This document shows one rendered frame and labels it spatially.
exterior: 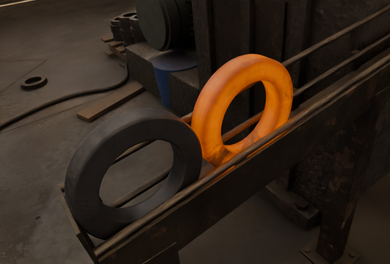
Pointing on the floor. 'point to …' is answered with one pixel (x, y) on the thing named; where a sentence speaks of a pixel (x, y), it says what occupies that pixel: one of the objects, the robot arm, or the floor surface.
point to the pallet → (123, 35)
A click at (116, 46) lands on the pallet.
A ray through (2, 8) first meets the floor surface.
